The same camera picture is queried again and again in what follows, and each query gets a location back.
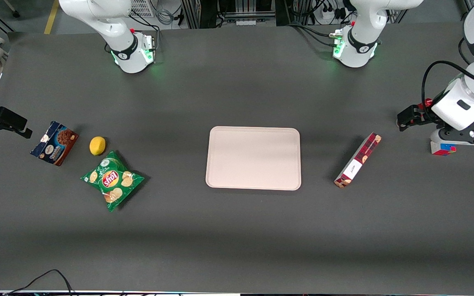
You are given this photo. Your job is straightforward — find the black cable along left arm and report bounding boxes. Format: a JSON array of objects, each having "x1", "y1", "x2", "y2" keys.
[{"x1": 421, "y1": 60, "x2": 474, "y2": 120}]

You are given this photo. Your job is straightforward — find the red plaid cookie box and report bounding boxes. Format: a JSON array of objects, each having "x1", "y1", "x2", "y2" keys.
[{"x1": 334, "y1": 132, "x2": 382, "y2": 189}]

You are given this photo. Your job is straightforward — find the green chips bag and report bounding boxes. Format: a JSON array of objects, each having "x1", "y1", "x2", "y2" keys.
[{"x1": 80, "y1": 150, "x2": 145, "y2": 213}]

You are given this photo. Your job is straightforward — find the aluminium frame rack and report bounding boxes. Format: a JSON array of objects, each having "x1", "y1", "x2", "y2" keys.
[{"x1": 181, "y1": 0, "x2": 300, "y2": 29}]

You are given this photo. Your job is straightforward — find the blue brown cookie box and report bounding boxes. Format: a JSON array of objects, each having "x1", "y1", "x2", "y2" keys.
[{"x1": 30, "y1": 121, "x2": 79, "y2": 167}]

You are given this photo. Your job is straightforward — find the white vented box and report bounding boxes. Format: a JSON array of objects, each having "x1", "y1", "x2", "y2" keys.
[{"x1": 129, "y1": 0, "x2": 156, "y2": 18}]

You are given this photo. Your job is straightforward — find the beige plastic tray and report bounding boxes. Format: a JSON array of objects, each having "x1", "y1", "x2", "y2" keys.
[{"x1": 205, "y1": 126, "x2": 302, "y2": 191}]

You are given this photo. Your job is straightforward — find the colourful puzzle cube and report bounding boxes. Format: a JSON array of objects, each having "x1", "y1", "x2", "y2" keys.
[{"x1": 430, "y1": 141, "x2": 456, "y2": 156}]

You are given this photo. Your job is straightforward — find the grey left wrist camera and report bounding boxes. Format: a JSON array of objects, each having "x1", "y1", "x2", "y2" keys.
[{"x1": 430, "y1": 127, "x2": 474, "y2": 147}]

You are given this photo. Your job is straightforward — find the thin black loose cable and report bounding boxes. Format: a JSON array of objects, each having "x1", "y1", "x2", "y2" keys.
[{"x1": 2, "y1": 269, "x2": 75, "y2": 296}]

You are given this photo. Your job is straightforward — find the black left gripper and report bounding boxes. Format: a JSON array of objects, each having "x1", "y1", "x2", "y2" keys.
[{"x1": 397, "y1": 105, "x2": 441, "y2": 132}]

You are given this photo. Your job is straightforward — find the yellow lemon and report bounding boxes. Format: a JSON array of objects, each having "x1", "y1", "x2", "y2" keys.
[{"x1": 89, "y1": 136, "x2": 107, "y2": 156}]

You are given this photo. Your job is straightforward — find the grey coiled cable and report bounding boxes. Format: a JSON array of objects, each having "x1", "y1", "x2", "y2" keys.
[{"x1": 156, "y1": 7, "x2": 177, "y2": 26}]

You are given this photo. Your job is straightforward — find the white power strip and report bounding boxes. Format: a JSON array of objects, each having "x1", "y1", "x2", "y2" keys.
[{"x1": 318, "y1": 6, "x2": 346, "y2": 23}]

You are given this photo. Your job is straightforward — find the black left arm base cables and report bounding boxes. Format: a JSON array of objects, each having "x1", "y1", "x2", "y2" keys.
[{"x1": 288, "y1": 23, "x2": 338, "y2": 46}]

